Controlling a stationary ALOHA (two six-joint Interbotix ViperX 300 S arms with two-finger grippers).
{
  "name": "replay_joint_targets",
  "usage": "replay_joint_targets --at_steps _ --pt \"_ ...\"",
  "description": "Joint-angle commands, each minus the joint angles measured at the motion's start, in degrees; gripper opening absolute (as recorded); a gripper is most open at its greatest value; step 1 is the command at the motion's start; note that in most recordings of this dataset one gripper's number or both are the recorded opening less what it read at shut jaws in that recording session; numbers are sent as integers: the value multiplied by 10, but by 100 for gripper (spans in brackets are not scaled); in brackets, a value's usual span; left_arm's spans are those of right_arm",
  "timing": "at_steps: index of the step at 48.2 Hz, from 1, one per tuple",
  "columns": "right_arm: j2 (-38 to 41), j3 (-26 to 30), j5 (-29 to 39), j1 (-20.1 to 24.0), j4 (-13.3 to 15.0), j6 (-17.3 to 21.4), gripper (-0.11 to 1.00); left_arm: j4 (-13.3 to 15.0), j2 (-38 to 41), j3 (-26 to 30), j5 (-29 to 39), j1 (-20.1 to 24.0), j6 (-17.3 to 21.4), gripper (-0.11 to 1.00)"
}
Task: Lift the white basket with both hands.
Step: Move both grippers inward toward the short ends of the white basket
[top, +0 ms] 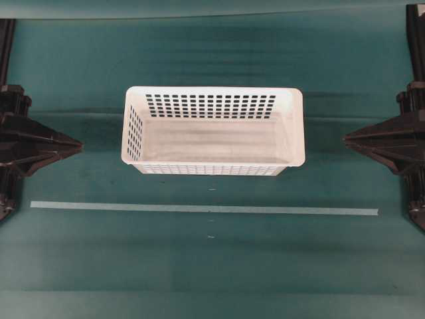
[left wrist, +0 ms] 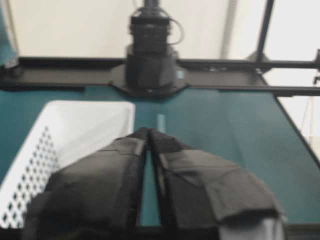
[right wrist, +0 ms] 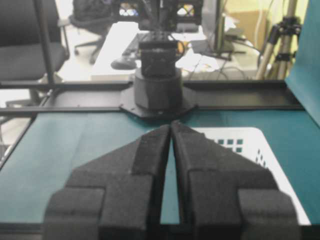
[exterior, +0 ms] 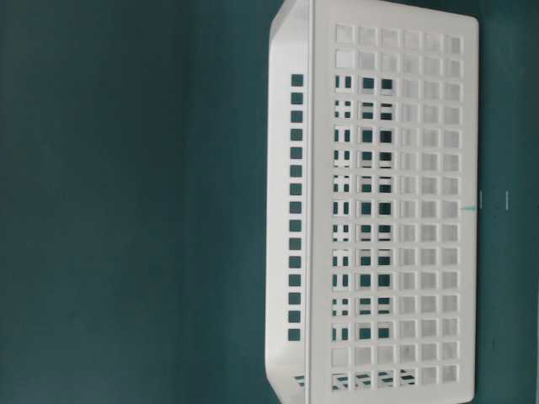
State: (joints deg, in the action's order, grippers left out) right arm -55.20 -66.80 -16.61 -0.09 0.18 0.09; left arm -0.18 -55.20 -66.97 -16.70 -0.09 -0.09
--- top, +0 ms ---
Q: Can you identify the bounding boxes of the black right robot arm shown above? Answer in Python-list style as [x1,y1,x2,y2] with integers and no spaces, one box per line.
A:
[343,3,424,231]

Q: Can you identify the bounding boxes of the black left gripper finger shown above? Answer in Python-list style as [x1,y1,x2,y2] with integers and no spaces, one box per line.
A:
[6,115,83,147]
[6,142,83,177]

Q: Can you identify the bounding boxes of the white perforated plastic basket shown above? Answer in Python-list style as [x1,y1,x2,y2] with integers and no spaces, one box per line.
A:
[121,86,305,176]

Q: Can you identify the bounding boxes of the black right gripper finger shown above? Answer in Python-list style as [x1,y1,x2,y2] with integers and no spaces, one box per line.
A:
[343,114,419,143]
[345,144,419,175]

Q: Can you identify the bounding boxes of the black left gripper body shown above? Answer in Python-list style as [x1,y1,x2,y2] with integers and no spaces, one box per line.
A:
[1,85,32,222]

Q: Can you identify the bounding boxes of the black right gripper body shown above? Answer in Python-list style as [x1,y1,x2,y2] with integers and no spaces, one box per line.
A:
[396,82,424,231]

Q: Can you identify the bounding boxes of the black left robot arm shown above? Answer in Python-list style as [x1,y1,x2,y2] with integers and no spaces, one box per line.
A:
[1,19,83,221]

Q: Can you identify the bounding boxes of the grey tape strip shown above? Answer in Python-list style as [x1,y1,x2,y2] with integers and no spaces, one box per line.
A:
[30,201,379,217]

